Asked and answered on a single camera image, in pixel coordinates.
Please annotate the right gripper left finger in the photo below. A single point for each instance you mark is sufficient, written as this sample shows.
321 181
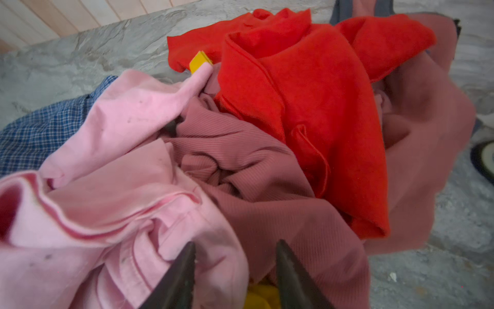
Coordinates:
175 289

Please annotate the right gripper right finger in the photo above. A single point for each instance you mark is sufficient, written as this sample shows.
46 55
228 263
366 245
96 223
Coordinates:
296 287

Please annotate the light pink cloth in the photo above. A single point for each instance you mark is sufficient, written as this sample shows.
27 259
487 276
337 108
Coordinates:
101 221

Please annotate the blue checkered cloth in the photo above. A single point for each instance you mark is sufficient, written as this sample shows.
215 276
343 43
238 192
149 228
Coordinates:
28 141

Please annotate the mauve ribbed cloth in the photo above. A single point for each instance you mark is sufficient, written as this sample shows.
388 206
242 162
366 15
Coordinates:
258 185

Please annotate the red cloth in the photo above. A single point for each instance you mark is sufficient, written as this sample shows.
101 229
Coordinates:
310 86

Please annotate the dusty rose cloth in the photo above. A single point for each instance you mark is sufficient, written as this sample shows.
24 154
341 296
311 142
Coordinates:
427 122

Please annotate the grey black stapler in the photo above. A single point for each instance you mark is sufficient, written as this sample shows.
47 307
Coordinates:
481 157

